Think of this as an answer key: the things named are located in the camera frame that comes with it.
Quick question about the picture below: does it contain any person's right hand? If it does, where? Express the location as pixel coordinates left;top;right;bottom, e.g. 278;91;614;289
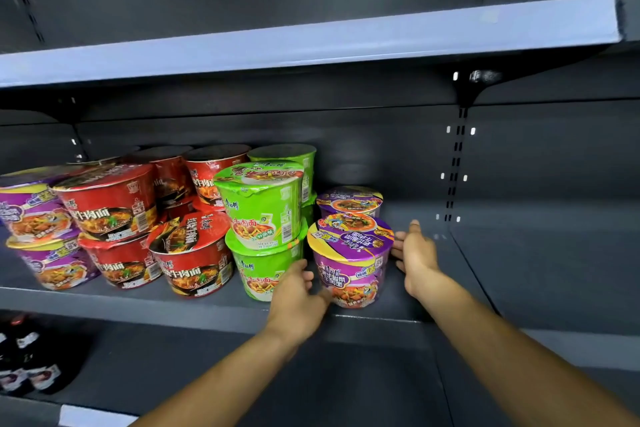
391;220;442;300

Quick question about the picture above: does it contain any person's right forearm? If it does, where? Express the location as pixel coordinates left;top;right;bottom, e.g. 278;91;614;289
415;269;640;427

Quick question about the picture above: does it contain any row of dark glass bottles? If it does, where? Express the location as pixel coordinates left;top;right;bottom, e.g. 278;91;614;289
0;314;93;395

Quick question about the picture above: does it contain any person's left hand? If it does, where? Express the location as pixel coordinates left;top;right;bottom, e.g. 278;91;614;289
263;259;333;348

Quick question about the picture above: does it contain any person's left forearm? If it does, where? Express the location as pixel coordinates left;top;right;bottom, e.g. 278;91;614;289
129;326;301;427

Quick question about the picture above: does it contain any dark metal store shelving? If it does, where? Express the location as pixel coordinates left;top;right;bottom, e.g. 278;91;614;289
0;0;640;427

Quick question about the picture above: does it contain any green cup noodle bowl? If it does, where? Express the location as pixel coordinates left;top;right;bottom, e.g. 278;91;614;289
247;143;318;206
213;161;306;251
225;218;309;303
301;193;319;228

